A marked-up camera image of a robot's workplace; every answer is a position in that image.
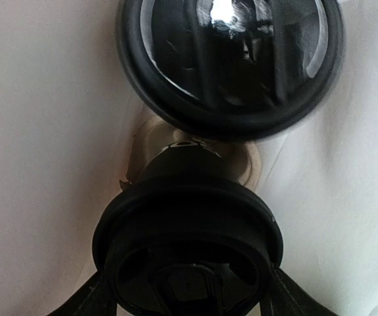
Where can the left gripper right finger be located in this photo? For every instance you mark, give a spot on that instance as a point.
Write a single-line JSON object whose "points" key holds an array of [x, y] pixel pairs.
{"points": [[284, 297]]}

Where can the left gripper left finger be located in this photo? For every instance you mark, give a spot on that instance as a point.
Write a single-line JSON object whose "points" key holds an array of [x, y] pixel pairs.
{"points": [[93, 298]]}

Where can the black cup lid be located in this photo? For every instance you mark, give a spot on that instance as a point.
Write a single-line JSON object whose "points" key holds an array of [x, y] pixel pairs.
{"points": [[231, 70], [187, 246]]}

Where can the brown cardboard cup carrier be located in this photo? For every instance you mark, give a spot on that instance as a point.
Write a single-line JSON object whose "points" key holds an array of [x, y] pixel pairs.
{"points": [[155, 134]]}

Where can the brown paper bag white handles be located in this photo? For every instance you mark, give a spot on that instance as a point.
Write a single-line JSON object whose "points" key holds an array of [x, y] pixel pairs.
{"points": [[67, 116]]}

